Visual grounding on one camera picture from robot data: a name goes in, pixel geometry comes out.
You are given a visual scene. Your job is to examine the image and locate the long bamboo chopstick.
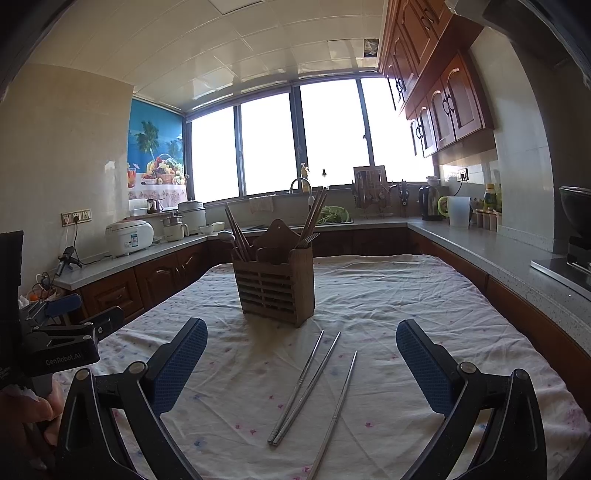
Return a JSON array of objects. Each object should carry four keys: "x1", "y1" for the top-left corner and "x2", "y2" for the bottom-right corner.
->
[{"x1": 301, "y1": 187, "x2": 327, "y2": 240}]

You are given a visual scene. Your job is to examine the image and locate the steel fork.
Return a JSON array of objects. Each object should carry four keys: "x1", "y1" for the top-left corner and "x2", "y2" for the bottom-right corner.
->
[
  {"x1": 297, "y1": 232, "x2": 320, "y2": 249},
  {"x1": 256, "y1": 247, "x2": 274, "y2": 263}
]

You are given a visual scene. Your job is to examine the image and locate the kitchen faucet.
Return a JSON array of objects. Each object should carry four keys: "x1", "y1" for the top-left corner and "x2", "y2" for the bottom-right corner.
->
[{"x1": 290, "y1": 177, "x2": 315, "y2": 210}]

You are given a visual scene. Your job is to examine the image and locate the left hand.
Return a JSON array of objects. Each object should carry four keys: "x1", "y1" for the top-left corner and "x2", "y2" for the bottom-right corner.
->
[{"x1": 1, "y1": 379, "x2": 65, "y2": 467}]

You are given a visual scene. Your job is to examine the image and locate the white floral tablecloth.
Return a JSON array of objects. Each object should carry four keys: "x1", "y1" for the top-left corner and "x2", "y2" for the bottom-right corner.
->
[{"x1": 54, "y1": 253, "x2": 591, "y2": 480}]

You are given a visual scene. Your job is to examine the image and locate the white rice cooker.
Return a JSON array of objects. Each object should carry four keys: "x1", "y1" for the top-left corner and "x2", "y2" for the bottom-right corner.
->
[{"x1": 105, "y1": 220, "x2": 153, "y2": 257}]

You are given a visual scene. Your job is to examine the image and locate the small white blender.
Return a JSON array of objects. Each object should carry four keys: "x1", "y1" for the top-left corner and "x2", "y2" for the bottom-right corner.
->
[{"x1": 162, "y1": 214, "x2": 189, "y2": 242}]

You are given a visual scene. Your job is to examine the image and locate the white plastic jug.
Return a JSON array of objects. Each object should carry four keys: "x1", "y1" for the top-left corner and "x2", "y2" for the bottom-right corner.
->
[{"x1": 448, "y1": 196, "x2": 471, "y2": 229}]

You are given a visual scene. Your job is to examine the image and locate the black electric kettle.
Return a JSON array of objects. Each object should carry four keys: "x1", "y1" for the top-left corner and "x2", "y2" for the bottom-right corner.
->
[{"x1": 418, "y1": 185, "x2": 443, "y2": 221}]

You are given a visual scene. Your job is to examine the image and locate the white round cooker pot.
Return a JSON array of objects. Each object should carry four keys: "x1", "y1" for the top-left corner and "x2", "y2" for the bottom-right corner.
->
[{"x1": 177, "y1": 200, "x2": 206, "y2": 235}]

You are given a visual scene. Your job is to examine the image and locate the wooden utensil holder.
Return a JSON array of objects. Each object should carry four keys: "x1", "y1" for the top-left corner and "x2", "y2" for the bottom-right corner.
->
[{"x1": 231, "y1": 219, "x2": 315, "y2": 328}]

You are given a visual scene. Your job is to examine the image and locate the knife rack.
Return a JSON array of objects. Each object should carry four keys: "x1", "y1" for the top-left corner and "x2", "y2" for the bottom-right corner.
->
[{"x1": 353, "y1": 166, "x2": 391, "y2": 211}]

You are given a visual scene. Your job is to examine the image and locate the green vegetable colander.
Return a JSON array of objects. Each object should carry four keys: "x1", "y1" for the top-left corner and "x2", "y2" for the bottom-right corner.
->
[{"x1": 317, "y1": 205, "x2": 351, "y2": 225}]

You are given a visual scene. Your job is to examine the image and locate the fruit beach poster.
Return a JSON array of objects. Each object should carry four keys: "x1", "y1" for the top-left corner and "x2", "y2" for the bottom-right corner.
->
[{"x1": 127, "y1": 99, "x2": 187, "y2": 209}]

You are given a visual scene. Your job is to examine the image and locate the black wok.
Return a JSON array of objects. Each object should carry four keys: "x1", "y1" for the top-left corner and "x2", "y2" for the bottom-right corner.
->
[{"x1": 559, "y1": 185, "x2": 591, "y2": 240}]

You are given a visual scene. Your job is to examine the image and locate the upper wooden cabinets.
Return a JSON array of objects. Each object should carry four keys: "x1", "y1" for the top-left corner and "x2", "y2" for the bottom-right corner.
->
[{"x1": 378, "y1": 1, "x2": 495, "y2": 164}]

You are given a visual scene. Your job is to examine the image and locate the steel range hood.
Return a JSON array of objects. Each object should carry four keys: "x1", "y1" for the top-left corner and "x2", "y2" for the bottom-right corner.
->
[{"x1": 446, "y1": 0, "x2": 590, "y2": 75}]

